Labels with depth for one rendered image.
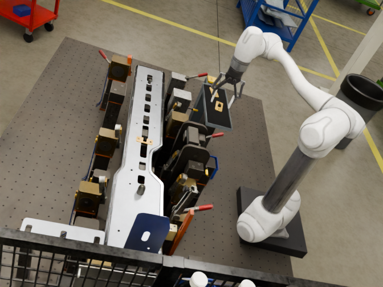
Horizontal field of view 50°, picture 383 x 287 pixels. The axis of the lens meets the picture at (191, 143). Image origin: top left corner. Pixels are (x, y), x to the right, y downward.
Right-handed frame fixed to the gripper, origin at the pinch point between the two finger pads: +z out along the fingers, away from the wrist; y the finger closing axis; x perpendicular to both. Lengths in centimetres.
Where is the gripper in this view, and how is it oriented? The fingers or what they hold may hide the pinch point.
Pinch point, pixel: (221, 100)
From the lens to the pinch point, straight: 213.5
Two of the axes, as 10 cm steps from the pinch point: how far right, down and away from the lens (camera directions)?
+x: -1.5, 6.0, -7.9
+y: -9.3, -3.5, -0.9
